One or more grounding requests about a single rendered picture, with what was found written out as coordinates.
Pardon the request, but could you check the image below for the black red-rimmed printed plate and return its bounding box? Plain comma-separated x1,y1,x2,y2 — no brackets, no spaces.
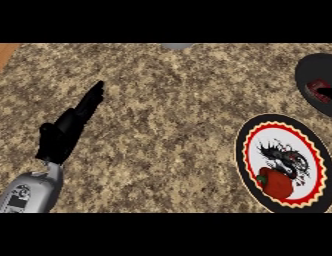
234,113,332,214

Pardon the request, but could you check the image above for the black pan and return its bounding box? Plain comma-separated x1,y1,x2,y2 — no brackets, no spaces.
293,52,332,123

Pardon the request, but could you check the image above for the grey rounded object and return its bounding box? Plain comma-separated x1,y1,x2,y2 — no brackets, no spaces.
159,42,194,51

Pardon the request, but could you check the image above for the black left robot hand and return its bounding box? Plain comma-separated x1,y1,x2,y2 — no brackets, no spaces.
33,80,106,166

